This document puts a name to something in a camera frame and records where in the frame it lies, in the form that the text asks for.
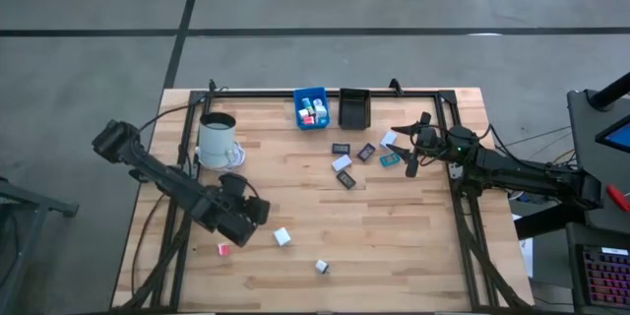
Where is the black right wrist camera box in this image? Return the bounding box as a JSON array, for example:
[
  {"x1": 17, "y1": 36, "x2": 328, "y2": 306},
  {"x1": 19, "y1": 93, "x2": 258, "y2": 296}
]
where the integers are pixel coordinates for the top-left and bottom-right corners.
[{"x1": 446, "y1": 125, "x2": 477, "y2": 157}]

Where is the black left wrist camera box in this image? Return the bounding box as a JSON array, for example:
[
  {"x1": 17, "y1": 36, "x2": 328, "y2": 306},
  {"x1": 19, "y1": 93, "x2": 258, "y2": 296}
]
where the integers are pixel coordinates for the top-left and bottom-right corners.
[{"x1": 244, "y1": 196, "x2": 272, "y2": 226}]

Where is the purple LCD display module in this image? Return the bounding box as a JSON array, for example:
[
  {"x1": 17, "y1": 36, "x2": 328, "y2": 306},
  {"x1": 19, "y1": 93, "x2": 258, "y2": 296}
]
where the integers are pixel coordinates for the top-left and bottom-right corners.
[{"x1": 356, "y1": 143, "x2": 377, "y2": 162}]

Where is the small white charger cube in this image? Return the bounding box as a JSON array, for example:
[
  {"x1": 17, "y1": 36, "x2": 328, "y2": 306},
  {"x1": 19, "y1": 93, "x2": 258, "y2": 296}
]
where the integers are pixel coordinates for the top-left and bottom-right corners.
[{"x1": 273, "y1": 226, "x2": 292, "y2": 248}]

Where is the tablet with blue screen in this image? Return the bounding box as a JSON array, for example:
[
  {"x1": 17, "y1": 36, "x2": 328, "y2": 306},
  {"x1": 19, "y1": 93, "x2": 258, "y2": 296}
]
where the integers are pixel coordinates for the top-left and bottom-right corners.
[{"x1": 594, "y1": 115, "x2": 630, "y2": 154}]

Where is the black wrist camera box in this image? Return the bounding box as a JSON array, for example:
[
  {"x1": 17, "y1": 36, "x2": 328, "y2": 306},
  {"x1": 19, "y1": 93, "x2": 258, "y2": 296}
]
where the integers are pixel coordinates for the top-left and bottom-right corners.
[
  {"x1": 244, "y1": 196, "x2": 272, "y2": 226},
  {"x1": 446, "y1": 125, "x2": 477, "y2": 157}
]

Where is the black aluminium table frame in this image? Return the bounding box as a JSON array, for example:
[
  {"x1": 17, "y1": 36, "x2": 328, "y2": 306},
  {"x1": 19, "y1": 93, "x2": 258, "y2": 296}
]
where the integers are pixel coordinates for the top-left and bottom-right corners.
[{"x1": 117, "y1": 78, "x2": 528, "y2": 314}]

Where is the grey side desk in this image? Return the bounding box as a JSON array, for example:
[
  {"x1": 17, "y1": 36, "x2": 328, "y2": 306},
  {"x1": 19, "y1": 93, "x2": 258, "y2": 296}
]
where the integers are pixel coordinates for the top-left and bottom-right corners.
[{"x1": 566, "y1": 88, "x2": 630, "y2": 237}]

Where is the black plastic bin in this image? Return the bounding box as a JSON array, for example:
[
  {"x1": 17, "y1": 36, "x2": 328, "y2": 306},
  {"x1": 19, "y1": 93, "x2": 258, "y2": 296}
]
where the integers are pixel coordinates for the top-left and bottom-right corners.
[{"x1": 338, "y1": 87, "x2": 372, "y2": 131}]

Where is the bundle of cables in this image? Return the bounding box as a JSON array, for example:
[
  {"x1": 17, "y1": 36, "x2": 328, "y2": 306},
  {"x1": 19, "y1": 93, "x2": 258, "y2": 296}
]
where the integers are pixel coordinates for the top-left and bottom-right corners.
[{"x1": 506, "y1": 127, "x2": 585, "y2": 208}]

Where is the red hand tool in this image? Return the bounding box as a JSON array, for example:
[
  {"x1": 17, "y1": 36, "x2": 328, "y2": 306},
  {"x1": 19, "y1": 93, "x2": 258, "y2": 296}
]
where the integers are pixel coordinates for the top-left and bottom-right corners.
[{"x1": 606, "y1": 184, "x2": 630, "y2": 214}]

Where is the grey metal table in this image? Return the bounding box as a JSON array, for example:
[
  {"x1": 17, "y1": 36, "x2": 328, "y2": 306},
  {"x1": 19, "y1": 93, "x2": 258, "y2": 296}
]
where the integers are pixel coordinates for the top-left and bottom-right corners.
[{"x1": 0, "y1": 176, "x2": 80, "y2": 314}]

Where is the white paper sheet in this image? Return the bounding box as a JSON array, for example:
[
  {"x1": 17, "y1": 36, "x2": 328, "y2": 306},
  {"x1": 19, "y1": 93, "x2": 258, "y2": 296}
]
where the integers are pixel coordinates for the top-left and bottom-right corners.
[{"x1": 511, "y1": 214, "x2": 536, "y2": 280}]

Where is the backlit keyboard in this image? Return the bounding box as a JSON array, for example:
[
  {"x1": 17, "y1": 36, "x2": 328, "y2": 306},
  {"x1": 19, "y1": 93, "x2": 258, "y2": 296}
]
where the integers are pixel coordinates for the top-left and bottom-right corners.
[{"x1": 580, "y1": 248, "x2": 630, "y2": 309}]

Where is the white cylindrical appliance on stand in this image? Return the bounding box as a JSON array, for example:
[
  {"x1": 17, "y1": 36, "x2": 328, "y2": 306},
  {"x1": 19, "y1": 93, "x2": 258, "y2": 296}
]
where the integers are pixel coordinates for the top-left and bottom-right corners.
[{"x1": 196, "y1": 111, "x2": 238, "y2": 171}]

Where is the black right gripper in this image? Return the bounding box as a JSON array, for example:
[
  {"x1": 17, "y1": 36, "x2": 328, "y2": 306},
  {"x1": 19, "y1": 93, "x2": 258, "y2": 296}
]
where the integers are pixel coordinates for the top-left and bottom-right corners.
[{"x1": 385, "y1": 111, "x2": 452, "y2": 179}]

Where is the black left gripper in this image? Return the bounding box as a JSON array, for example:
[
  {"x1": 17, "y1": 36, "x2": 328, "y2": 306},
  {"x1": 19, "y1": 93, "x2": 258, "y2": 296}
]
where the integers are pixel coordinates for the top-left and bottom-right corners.
[{"x1": 205, "y1": 194, "x2": 259, "y2": 249}]

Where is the black pole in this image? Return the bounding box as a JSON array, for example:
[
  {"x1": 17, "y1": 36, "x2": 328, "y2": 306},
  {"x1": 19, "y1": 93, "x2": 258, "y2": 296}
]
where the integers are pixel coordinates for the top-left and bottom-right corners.
[{"x1": 588, "y1": 72, "x2": 630, "y2": 112}]

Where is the blue plastic bin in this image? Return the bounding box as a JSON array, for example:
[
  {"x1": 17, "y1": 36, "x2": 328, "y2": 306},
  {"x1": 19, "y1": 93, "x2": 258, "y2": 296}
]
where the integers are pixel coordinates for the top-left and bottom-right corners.
[{"x1": 292, "y1": 86, "x2": 330, "y2": 131}]

